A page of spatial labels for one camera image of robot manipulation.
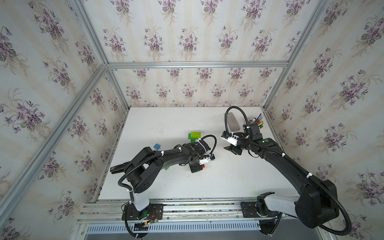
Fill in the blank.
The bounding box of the white slotted cable duct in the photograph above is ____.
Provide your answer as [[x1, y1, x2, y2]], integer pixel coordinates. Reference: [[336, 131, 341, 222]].
[[86, 220, 261, 235]]

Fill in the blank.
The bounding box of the green long lego brick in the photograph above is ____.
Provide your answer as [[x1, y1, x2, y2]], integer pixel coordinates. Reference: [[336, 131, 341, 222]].
[[188, 134, 196, 141]]

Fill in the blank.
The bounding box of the lime long lego brick front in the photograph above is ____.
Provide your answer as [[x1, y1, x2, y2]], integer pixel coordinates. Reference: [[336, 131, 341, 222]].
[[190, 132, 202, 139]]

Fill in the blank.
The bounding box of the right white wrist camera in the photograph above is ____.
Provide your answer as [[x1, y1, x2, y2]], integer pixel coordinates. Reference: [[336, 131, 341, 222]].
[[221, 131, 239, 146]]

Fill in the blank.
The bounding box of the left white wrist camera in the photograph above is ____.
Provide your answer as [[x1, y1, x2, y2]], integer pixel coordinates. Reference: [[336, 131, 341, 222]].
[[199, 154, 216, 166]]

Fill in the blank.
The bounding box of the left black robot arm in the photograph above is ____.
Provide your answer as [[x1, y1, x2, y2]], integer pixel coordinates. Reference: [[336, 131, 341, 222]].
[[110, 135, 217, 212]]

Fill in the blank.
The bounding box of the aluminium mounting rail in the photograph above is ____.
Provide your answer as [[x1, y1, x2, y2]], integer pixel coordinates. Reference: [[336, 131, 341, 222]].
[[76, 196, 326, 224]]

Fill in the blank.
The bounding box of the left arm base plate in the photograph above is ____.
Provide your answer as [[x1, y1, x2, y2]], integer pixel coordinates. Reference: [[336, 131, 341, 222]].
[[122, 203, 164, 222]]

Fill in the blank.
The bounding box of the black stapler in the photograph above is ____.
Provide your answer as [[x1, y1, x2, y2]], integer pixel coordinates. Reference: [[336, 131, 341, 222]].
[[110, 162, 131, 174]]

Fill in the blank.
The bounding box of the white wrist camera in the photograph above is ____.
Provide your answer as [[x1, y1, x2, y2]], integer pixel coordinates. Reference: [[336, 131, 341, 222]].
[[199, 154, 216, 166], [221, 131, 239, 146]]

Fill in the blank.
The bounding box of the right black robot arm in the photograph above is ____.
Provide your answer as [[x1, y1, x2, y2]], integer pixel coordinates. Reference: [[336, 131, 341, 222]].
[[221, 107, 352, 236]]

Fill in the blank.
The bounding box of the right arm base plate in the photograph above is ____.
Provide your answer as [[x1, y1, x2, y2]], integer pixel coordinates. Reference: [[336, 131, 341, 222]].
[[240, 200, 279, 218]]

